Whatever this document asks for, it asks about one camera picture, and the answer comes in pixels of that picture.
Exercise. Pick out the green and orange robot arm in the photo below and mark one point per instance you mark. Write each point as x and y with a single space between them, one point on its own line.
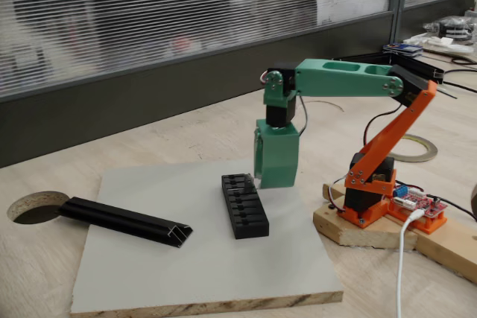
335 79

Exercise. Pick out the black ribbed rectangular block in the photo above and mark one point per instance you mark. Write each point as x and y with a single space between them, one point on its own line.
249 217

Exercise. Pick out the wooden base block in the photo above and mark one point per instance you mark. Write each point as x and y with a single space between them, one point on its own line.
357 236

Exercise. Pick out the grey chipboard panel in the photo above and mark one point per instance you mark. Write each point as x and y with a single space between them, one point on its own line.
186 266

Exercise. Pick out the red controller board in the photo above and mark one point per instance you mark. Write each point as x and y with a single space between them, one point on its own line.
417 202

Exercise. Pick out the stack of blue cards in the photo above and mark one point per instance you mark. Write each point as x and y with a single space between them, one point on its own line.
404 50

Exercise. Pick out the black aluminium profile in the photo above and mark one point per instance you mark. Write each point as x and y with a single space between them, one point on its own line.
123 221

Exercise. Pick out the white plastic parts pile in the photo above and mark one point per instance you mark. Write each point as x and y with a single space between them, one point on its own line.
443 44

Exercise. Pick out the dark round object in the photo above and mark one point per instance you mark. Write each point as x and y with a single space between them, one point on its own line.
474 200

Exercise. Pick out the black and white round object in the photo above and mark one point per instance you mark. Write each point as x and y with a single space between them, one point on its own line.
452 29

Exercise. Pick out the long black frame profile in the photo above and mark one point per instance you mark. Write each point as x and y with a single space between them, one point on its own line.
421 66

